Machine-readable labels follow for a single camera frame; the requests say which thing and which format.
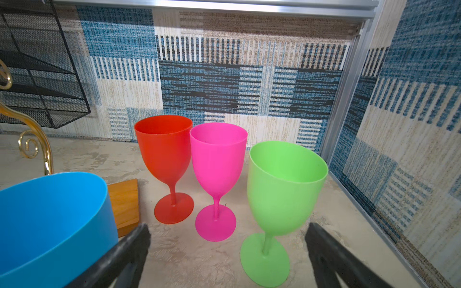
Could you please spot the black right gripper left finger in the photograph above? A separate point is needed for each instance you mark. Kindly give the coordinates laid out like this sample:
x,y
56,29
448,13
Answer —
x,y
121,266

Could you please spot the wooden rack base board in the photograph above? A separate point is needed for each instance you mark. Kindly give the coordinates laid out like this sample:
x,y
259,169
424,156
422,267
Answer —
x,y
124,197

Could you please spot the blue wine glass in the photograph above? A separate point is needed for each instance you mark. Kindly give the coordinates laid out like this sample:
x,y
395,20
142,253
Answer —
x,y
53,228

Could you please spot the green wine glass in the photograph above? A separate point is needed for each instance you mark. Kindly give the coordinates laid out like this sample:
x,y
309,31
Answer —
x,y
283,185

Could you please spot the gold wire glass rack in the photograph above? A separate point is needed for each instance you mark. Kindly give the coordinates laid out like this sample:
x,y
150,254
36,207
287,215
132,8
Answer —
x,y
32,140

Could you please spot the red wine glass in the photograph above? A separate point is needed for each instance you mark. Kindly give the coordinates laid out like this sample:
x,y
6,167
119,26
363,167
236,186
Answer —
x,y
164,143

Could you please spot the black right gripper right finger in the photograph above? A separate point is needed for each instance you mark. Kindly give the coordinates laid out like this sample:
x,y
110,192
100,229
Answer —
x,y
331,261

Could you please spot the black mesh wall shelf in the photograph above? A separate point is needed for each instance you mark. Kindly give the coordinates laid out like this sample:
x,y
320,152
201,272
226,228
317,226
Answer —
x,y
46,85

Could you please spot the magenta wine glass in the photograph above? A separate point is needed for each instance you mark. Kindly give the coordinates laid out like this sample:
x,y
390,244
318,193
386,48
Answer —
x,y
218,152

